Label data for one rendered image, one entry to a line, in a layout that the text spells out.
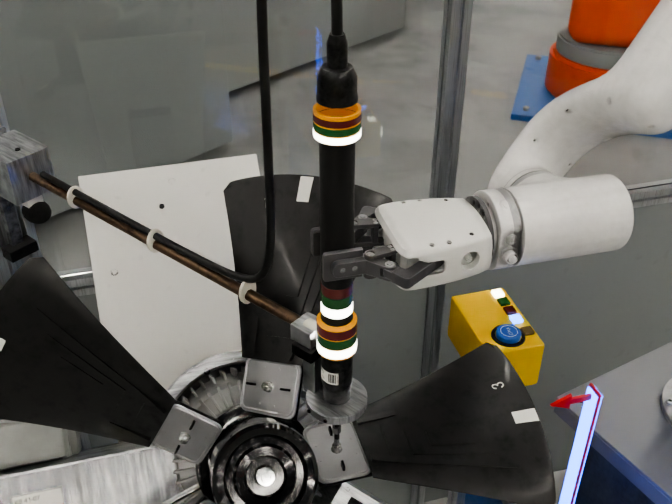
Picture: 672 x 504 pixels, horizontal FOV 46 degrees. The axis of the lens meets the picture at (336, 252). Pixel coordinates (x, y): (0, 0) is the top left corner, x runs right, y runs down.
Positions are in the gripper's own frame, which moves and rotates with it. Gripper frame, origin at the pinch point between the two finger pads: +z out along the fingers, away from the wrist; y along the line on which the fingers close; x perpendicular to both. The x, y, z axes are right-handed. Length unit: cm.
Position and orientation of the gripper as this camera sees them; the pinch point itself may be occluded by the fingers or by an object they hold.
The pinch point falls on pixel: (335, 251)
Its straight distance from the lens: 79.6
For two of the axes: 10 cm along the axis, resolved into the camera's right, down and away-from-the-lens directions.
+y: -2.7, -5.5, 7.9
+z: -9.6, 1.4, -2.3
